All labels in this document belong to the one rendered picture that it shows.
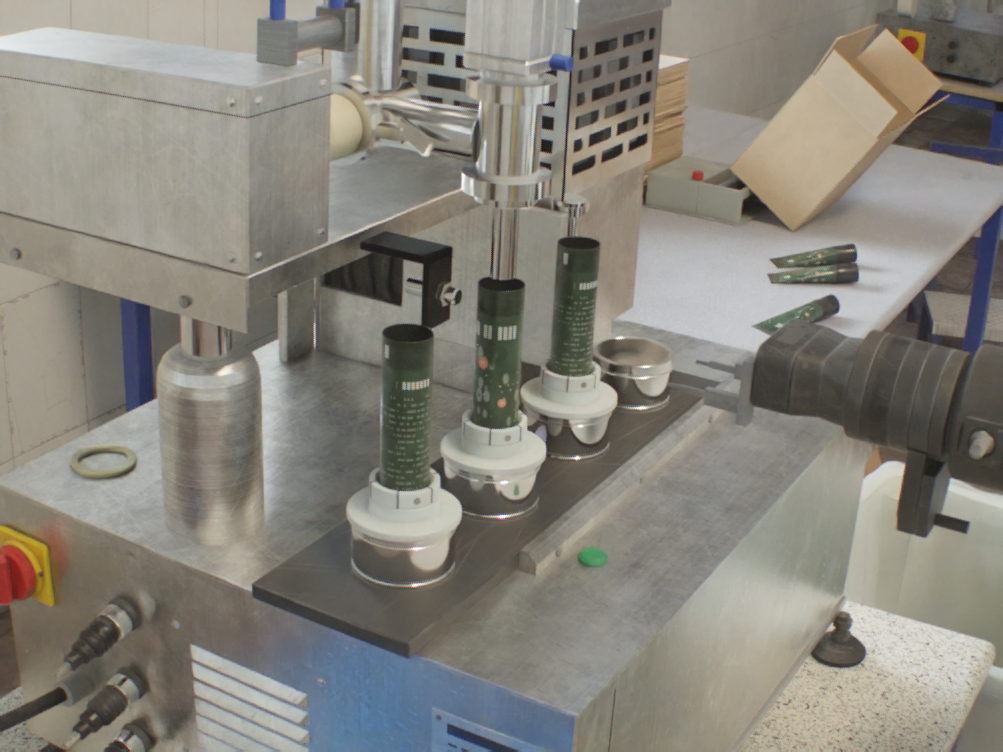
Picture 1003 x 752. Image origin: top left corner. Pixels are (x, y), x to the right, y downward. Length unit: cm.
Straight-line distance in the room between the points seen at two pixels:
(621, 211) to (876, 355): 36
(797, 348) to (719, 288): 137
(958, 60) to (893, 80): 242
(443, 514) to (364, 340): 38
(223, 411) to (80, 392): 193
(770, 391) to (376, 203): 30
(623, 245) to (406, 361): 44
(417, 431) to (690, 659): 26
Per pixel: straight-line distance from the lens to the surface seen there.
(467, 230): 118
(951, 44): 524
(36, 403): 280
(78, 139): 97
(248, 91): 87
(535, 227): 114
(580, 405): 109
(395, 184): 109
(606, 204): 123
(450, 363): 123
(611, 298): 128
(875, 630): 148
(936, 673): 144
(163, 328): 302
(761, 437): 120
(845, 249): 254
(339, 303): 128
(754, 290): 237
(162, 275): 94
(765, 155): 269
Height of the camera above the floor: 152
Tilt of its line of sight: 22 degrees down
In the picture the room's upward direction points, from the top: 3 degrees clockwise
